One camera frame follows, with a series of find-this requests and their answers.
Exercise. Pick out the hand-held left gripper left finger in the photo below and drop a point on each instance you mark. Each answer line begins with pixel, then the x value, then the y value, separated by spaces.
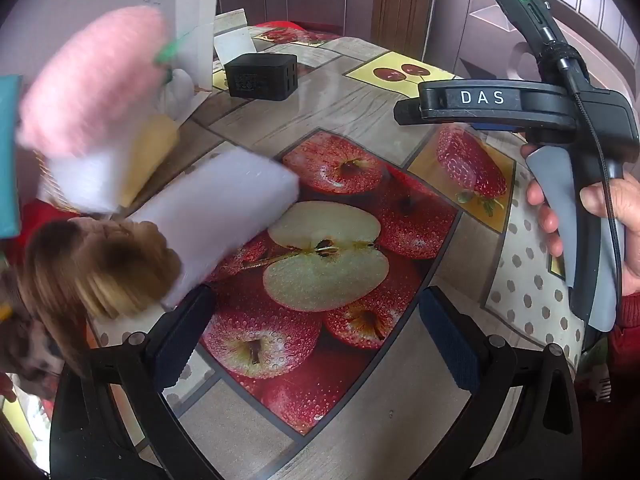
pixel 180 340

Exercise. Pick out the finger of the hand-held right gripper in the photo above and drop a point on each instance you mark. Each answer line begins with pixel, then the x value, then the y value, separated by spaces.
pixel 409 111

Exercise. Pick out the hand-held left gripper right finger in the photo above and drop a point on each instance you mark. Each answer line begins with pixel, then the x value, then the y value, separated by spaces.
pixel 450 345

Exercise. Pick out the large white foam block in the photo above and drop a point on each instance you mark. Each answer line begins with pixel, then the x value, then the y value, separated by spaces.
pixel 215 220

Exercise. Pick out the white cardboard box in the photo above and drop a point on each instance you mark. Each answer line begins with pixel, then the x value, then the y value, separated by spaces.
pixel 197 15

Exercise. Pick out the person's right forearm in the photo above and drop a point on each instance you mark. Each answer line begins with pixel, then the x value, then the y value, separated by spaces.
pixel 630 320

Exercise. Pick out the person's right hand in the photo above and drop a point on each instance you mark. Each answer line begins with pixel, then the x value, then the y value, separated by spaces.
pixel 627 220

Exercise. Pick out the brown patterned plush toy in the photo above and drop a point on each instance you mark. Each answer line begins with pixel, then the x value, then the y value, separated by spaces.
pixel 100 270

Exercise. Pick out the brown wooden door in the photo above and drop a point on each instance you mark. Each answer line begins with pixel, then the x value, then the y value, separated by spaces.
pixel 405 5

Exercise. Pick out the black power adapter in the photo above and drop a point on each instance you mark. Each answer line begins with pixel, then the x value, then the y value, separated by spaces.
pixel 260 77

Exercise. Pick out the yellow sponge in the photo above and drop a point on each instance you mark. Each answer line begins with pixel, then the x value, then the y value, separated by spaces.
pixel 150 155

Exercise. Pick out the white paper sheet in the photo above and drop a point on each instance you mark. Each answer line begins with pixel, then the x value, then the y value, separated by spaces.
pixel 232 45

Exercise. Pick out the green plastic strip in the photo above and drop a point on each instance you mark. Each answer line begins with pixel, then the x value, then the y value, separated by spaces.
pixel 170 50

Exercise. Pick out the pink fluffy pad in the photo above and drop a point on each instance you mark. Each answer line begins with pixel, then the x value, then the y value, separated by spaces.
pixel 95 80

